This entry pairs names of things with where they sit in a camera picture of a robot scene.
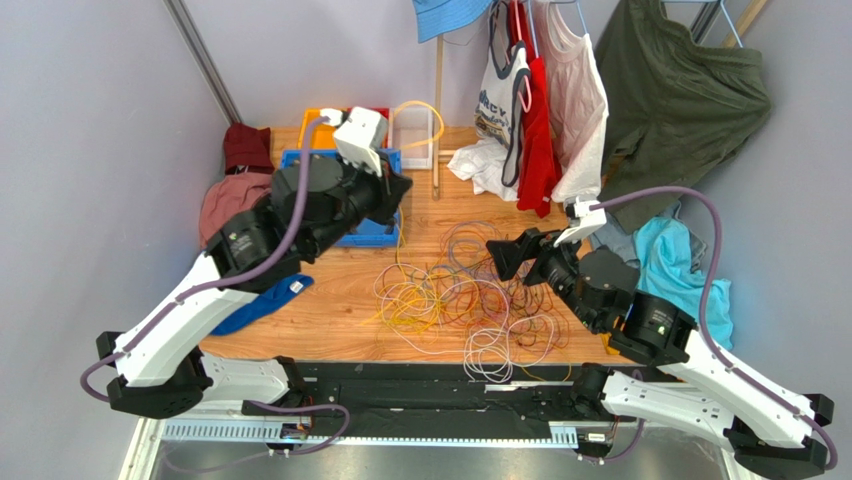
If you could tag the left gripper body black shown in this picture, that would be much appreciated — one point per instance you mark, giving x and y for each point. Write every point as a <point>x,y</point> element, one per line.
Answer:
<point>366,194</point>

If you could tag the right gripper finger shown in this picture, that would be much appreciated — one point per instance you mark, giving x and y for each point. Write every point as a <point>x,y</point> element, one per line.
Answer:
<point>506,270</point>
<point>525,247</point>

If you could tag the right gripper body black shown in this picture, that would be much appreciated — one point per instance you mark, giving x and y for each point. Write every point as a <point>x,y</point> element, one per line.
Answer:
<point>532,253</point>

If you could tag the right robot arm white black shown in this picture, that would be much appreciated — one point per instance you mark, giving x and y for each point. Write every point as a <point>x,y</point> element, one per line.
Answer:
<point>771,431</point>

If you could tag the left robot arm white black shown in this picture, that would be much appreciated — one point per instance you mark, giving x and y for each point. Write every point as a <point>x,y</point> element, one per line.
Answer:
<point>160,369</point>

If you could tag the blue double bin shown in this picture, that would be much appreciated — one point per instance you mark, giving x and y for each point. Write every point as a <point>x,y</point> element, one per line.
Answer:
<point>368,234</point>

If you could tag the yellow small bin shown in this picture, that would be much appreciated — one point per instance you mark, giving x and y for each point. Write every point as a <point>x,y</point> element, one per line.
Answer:
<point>322,135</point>

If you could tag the white small bin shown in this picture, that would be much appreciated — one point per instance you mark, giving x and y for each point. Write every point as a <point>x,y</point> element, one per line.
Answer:
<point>412,128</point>

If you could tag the red garment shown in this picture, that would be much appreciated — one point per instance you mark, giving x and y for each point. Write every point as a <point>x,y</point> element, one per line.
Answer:
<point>539,172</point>

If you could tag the red small bin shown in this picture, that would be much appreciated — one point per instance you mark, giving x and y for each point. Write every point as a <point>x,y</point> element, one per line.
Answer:
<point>383,113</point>

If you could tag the white printed shirt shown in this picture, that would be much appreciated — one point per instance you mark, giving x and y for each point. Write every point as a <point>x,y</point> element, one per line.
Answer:
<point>493,163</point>

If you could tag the cyan cloth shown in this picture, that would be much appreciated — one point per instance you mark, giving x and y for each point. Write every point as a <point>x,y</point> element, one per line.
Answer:
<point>684,288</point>

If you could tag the pink cloth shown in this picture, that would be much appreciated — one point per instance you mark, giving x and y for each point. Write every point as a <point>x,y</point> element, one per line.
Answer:
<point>235,194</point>

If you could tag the dark red cloth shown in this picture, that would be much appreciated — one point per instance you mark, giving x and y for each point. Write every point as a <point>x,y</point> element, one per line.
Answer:
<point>247,149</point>

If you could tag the blue cloth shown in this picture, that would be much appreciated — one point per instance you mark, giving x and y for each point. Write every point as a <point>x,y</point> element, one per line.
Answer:
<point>278,296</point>

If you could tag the pink tank top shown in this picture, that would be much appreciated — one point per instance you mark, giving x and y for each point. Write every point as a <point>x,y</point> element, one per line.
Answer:
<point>577,102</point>

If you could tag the wooden rack pole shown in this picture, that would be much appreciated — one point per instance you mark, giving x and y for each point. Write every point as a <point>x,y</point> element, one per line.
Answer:
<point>439,57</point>

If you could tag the blue bucket hat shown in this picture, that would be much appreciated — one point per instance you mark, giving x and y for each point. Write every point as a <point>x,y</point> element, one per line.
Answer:
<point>437,17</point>

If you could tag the olive green shirt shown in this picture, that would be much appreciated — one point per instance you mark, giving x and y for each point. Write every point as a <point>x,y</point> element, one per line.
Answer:
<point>677,109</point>

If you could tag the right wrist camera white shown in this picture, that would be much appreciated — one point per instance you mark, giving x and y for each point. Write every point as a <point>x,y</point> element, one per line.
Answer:
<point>585,216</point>

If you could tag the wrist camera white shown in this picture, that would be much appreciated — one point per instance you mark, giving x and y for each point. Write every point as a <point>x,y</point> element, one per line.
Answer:
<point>585,216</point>
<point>359,156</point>

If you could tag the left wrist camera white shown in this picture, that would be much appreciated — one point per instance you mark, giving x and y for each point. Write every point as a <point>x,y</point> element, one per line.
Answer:
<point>359,156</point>

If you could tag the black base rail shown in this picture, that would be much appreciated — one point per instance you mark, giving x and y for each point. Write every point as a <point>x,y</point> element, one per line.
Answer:
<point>436,401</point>

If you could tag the metal corner post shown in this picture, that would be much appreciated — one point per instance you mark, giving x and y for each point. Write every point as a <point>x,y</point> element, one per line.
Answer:
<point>194,41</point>

